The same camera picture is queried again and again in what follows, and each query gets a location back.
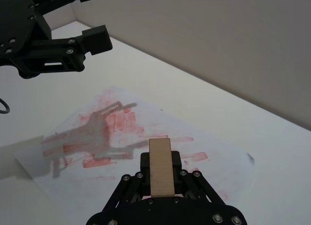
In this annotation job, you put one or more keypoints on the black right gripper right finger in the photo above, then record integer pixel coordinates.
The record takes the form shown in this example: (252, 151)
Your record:
(194, 183)

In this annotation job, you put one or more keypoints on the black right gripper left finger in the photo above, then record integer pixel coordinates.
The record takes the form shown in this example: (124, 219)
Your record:
(145, 169)

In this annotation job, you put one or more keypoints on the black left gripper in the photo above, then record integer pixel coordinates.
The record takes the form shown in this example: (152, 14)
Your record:
(17, 23)

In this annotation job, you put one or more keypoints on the pale wooden block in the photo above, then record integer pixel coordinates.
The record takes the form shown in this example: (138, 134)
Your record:
(160, 166)

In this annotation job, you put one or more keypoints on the white paper with red marks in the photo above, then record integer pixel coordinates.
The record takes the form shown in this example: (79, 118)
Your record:
(206, 142)

